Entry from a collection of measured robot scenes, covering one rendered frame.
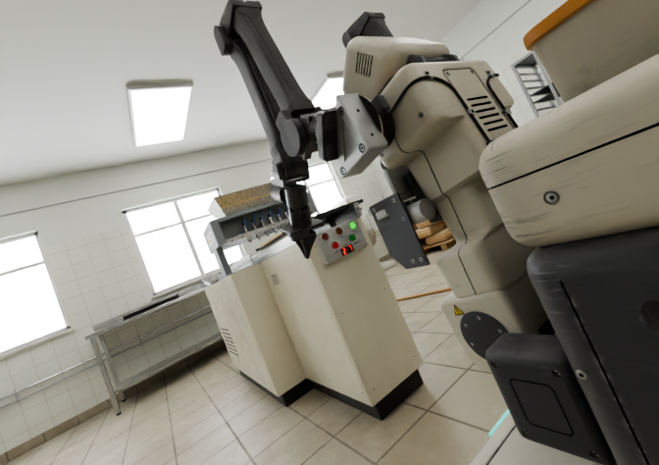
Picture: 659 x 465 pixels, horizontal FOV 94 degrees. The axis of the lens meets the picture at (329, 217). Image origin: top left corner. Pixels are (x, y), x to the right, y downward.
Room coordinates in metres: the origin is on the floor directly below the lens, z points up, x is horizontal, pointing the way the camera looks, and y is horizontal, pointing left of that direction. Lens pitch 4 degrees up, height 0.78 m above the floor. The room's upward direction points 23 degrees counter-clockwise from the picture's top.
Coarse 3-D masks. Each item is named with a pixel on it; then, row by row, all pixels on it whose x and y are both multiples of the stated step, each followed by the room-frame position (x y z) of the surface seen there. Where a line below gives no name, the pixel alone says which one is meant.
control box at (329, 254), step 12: (336, 228) 1.39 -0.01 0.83; (348, 228) 1.42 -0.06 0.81; (360, 228) 1.45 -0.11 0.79; (324, 240) 1.34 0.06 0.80; (336, 240) 1.38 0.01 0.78; (348, 240) 1.41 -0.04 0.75; (360, 240) 1.44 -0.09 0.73; (324, 252) 1.33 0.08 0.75; (336, 252) 1.36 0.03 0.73; (348, 252) 1.39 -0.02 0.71
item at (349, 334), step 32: (288, 256) 1.51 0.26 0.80; (320, 256) 1.35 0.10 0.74; (352, 256) 1.44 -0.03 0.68; (288, 288) 1.65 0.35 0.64; (320, 288) 1.35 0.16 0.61; (352, 288) 1.40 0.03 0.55; (384, 288) 1.49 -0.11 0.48; (288, 320) 1.82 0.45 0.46; (320, 320) 1.46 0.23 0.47; (352, 320) 1.37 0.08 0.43; (384, 320) 1.45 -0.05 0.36; (320, 352) 1.59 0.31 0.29; (352, 352) 1.34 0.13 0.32; (384, 352) 1.41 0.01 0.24; (416, 352) 1.50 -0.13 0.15; (320, 384) 1.75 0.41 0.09; (352, 384) 1.41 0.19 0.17; (384, 384) 1.38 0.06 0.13; (416, 384) 1.50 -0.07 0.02; (384, 416) 1.38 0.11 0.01
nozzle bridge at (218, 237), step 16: (256, 208) 1.97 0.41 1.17; (272, 208) 2.12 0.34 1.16; (208, 224) 1.85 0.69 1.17; (224, 224) 1.94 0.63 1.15; (240, 224) 1.99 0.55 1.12; (256, 224) 2.04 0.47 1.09; (272, 224) 2.04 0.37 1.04; (288, 224) 2.22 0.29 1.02; (208, 240) 2.00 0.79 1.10; (224, 240) 1.83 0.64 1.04; (240, 240) 2.00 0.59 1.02; (224, 256) 1.92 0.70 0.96; (224, 272) 1.92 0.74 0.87
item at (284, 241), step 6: (276, 240) 1.60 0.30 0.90; (282, 240) 1.53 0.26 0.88; (288, 240) 1.48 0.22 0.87; (270, 246) 1.70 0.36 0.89; (276, 246) 1.63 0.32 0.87; (282, 246) 1.56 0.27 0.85; (258, 252) 1.90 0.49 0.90; (264, 252) 1.81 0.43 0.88; (270, 252) 1.73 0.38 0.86; (276, 252) 1.66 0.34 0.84; (252, 258) 2.04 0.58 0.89; (258, 258) 1.94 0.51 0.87; (264, 258) 1.85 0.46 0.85
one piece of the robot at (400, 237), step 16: (400, 176) 0.67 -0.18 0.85; (400, 192) 0.66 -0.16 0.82; (384, 208) 0.67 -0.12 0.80; (400, 208) 0.64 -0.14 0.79; (416, 208) 0.62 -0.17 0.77; (432, 208) 0.63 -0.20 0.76; (384, 224) 0.69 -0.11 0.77; (400, 224) 0.65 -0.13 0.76; (416, 224) 0.65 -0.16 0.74; (384, 240) 0.71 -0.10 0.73; (400, 240) 0.67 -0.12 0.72; (416, 240) 0.63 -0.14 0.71; (400, 256) 0.69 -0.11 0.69; (416, 256) 0.65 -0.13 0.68
